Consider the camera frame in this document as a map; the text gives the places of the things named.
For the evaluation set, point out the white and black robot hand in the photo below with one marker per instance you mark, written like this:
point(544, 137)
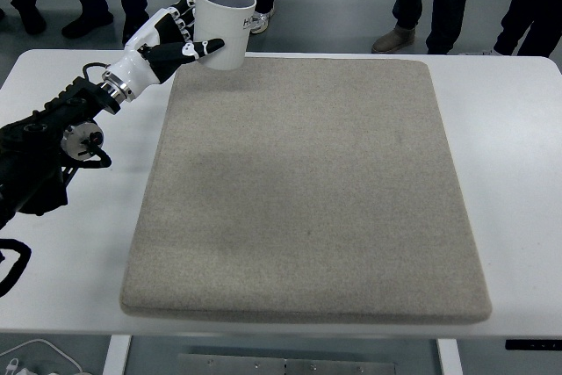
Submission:
point(155, 52)

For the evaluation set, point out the white ribbed cup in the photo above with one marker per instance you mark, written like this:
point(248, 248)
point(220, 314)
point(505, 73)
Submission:
point(228, 20)

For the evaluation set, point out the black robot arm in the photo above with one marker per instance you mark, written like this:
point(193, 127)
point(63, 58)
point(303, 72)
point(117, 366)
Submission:
point(41, 153)

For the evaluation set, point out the black leather shoe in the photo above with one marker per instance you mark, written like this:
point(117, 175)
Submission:
point(85, 24)
point(132, 24)

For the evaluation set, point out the white and grey sneaker right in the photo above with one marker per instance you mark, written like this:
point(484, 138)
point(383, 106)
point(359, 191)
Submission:
point(260, 21)

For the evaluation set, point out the beige felt mat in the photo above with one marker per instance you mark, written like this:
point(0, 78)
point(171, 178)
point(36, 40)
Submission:
point(306, 190)

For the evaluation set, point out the tan suede boot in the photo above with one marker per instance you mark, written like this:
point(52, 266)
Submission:
point(393, 41)

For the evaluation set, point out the black table control panel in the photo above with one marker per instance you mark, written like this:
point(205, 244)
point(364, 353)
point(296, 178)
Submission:
point(534, 344)

